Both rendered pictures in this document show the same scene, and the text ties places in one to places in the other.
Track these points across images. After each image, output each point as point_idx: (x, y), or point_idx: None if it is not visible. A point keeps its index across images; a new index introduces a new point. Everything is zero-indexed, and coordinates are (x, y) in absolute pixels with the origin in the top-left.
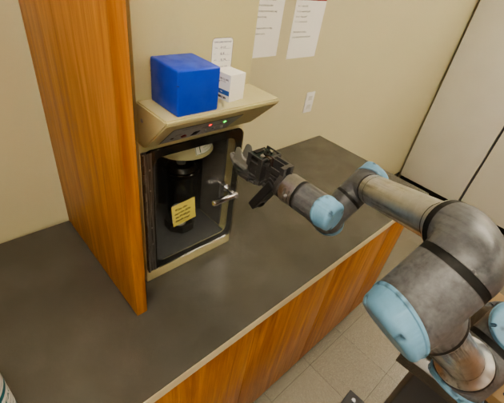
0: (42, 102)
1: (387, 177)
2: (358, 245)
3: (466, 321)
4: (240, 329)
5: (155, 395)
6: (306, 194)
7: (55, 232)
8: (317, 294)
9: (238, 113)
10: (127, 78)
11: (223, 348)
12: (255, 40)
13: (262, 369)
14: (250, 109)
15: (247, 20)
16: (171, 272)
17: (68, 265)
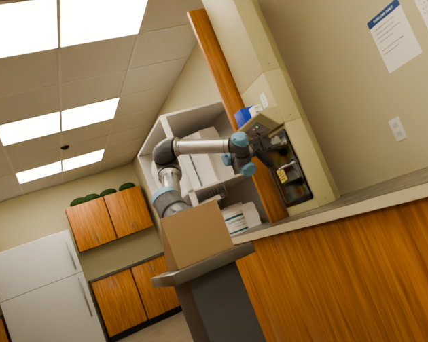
0: None
1: (231, 138)
2: (315, 214)
3: (158, 170)
4: (254, 231)
5: (236, 238)
6: None
7: None
8: (325, 268)
9: (251, 122)
10: (231, 121)
11: (251, 237)
12: (394, 53)
13: (319, 329)
14: (253, 119)
15: (263, 83)
16: (295, 214)
17: None
